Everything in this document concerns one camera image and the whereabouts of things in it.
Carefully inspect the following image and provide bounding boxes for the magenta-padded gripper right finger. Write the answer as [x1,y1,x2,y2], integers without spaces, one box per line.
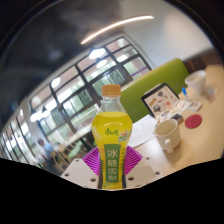
[125,145,169,190]

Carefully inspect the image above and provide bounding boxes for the small white packet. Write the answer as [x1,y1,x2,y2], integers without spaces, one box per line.
[203,85,218,103]

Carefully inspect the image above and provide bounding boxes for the white paper sheet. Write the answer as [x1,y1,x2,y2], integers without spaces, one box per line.
[128,114,158,148]

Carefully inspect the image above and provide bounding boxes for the dark-framed window wall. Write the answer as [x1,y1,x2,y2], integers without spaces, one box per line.
[0,36,153,166]

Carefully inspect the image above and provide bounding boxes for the white ceramic mug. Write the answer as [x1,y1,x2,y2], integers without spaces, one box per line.
[154,118,182,154]

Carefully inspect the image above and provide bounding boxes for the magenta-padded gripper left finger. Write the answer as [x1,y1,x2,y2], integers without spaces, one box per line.
[60,147,102,190]

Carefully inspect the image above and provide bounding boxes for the hanging pendant lamps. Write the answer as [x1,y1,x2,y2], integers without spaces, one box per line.
[29,48,108,123]

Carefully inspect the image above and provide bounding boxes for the dark-framed picture stand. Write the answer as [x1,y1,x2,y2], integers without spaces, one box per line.
[140,82,180,118]

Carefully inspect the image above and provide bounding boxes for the person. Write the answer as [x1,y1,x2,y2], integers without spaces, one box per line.
[35,138,56,164]

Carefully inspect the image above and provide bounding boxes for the green upholstered bench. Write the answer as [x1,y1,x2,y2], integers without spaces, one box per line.
[119,58,190,124]

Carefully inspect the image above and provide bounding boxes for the yellow drink bottle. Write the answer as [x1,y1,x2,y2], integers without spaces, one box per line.
[91,84,133,191]

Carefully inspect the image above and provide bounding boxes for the flat round red coaster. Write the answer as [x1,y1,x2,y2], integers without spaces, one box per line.
[184,113,203,130]

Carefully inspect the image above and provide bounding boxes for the curved ceiling light strip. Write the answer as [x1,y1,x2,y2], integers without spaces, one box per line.
[80,15,155,46]

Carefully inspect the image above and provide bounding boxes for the white ceramic bowl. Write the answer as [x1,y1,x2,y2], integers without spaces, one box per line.
[184,69,208,97]

